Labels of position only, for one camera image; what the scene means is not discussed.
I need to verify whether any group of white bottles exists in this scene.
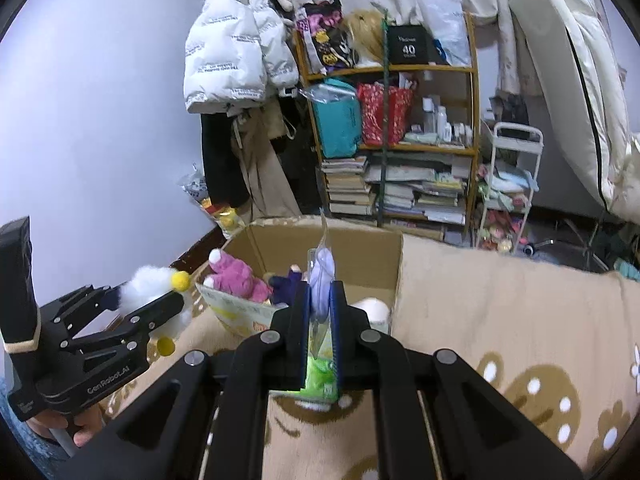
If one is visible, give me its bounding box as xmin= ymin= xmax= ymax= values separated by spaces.
xmin=420 ymin=95 xmax=473 ymax=143

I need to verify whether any white mattress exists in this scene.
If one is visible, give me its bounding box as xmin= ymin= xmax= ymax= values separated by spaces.
xmin=510 ymin=0 xmax=640 ymax=211

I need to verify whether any beige patterned blanket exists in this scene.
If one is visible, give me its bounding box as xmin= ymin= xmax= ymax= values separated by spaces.
xmin=100 ymin=232 xmax=640 ymax=480

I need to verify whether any white duvet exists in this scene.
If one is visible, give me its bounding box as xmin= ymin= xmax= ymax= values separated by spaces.
xmin=600 ymin=130 xmax=640 ymax=221

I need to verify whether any black coat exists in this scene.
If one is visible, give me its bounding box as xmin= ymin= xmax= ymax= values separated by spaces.
xmin=200 ymin=110 xmax=251 ymax=208

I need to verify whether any green pole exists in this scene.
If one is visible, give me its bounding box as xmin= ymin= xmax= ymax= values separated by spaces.
xmin=377 ymin=15 xmax=393 ymax=228

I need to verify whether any dark purple plush doll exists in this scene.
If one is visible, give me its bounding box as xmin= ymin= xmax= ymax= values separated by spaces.
xmin=265 ymin=265 xmax=306 ymax=306

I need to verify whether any white trolley cart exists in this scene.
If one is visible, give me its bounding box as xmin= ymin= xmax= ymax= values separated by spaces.
xmin=475 ymin=121 xmax=544 ymax=256

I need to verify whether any person's left hand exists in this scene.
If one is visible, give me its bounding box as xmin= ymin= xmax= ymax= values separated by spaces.
xmin=27 ymin=400 xmax=106 ymax=448

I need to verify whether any clear packet with purple toy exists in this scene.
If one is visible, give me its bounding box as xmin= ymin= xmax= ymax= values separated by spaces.
xmin=307 ymin=212 xmax=336 ymax=356

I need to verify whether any clear plastic bag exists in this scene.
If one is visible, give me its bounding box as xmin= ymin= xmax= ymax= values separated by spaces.
xmin=417 ymin=0 xmax=473 ymax=67

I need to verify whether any chair base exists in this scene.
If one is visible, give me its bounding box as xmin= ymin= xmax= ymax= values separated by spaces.
xmin=520 ymin=220 xmax=611 ymax=273

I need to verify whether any stack of books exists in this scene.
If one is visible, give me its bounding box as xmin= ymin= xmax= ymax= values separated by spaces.
xmin=320 ymin=156 xmax=376 ymax=216

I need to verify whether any red gift bag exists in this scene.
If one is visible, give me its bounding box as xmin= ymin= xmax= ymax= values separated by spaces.
xmin=356 ymin=82 xmax=415 ymax=147

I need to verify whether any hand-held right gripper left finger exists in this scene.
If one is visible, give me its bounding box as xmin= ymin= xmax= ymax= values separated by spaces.
xmin=50 ymin=282 xmax=311 ymax=480

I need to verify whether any teal bag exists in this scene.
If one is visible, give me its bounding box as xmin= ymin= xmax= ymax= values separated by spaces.
xmin=307 ymin=80 xmax=362 ymax=158

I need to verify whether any white puffer jacket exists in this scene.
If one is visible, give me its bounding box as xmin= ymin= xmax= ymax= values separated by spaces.
xmin=184 ymin=0 xmax=300 ymax=113

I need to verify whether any blonde wig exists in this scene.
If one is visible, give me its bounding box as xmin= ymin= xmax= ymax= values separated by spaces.
xmin=345 ymin=9 xmax=388 ymax=68

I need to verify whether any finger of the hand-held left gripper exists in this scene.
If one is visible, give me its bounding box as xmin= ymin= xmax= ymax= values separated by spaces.
xmin=62 ymin=290 xmax=186 ymax=356
xmin=39 ymin=284 xmax=126 ymax=333

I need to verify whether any wooden shelf unit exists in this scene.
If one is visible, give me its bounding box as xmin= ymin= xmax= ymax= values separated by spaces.
xmin=292 ymin=10 xmax=481 ymax=241

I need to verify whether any beige hanging garment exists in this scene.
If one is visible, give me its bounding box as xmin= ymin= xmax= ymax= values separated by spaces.
xmin=232 ymin=105 xmax=303 ymax=221

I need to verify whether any green tissue pack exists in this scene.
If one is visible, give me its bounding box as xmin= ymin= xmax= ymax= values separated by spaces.
xmin=280 ymin=332 xmax=341 ymax=403

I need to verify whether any pile of papers and booklets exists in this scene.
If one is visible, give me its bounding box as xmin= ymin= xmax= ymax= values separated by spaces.
xmin=365 ymin=152 xmax=473 ymax=226

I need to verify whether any black box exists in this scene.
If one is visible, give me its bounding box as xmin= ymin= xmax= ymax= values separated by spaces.
xmin=387 ymin=24 xmax=441 ymax=66

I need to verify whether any purple and black printed bag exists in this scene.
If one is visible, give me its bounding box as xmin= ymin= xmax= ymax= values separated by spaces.
xmin=295 ymin=0 xmax=358 ymax=73

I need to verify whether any white plush with yellow feet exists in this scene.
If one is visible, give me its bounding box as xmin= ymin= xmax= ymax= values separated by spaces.
xmin=117 ymin=265 xmax=193 ymax=356

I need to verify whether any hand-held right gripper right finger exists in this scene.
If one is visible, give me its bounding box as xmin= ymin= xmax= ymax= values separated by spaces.
xmin=330 ymin=280 xmax=586 ymax=480

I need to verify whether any printed cardboard box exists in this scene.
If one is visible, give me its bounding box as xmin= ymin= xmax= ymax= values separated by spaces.
xmin=192 ymin=216 xmax=405 ymax=348

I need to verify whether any pink plush bear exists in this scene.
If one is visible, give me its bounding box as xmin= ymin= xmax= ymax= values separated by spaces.
xmin=204 ymin=249 xmax=273 ymax=303

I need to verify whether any person's leg in jeans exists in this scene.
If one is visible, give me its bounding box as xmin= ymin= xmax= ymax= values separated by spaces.
xmin=0 ymin=365 xmax=68 ymax=471

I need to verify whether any plastic bag of toys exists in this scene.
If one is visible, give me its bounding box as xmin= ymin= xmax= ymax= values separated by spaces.
xmin=179 ymin=162 xmax=246 ymax=238

